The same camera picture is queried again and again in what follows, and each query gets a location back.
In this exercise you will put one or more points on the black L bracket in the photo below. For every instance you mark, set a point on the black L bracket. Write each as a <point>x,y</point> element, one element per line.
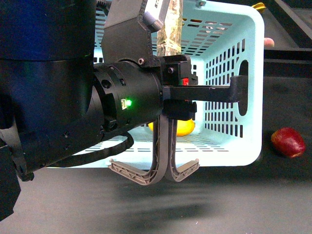
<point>234,92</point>

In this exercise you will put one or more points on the yellow green mango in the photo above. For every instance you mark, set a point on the yellow green mango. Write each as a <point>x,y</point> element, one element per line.
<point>182,127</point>

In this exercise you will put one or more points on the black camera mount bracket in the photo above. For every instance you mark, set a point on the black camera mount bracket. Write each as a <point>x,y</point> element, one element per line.
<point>128,31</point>

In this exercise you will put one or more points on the light blue plastic basket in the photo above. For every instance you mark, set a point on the light blue plastic basket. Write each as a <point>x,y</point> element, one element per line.
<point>222,40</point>

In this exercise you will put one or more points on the red mango front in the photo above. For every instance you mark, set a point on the red mango front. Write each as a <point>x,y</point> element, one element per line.
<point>288,142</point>

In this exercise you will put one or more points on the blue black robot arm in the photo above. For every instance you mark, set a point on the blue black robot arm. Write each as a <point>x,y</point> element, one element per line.
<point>75,77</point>

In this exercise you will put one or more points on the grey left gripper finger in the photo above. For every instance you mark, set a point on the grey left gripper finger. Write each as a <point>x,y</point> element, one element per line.
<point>159,158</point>
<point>174,173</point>

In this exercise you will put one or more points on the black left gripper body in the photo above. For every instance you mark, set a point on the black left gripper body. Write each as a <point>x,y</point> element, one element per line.
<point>126,95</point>

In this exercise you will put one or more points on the pale pink peach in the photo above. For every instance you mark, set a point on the pale pink peach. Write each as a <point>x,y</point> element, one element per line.
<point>269,43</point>

